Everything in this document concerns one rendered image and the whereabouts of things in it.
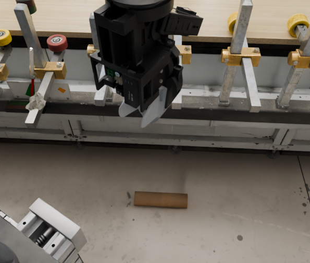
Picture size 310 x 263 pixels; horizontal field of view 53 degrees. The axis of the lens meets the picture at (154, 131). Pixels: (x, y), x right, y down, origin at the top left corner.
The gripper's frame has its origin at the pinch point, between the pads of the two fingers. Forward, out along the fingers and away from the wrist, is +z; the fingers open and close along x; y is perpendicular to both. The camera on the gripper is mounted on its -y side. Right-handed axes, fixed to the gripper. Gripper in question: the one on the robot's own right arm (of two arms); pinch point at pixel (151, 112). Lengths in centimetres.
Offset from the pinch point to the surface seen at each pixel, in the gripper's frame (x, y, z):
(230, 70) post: -9, -67, 42
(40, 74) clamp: -73, -28, 47
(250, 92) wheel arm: 4, -52, 36
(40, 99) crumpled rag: -60, -17, 45
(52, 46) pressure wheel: -76, -39, 41
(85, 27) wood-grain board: -74, -57, 42
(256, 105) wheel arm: 7, -48, 36
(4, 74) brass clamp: -87, -21, 49
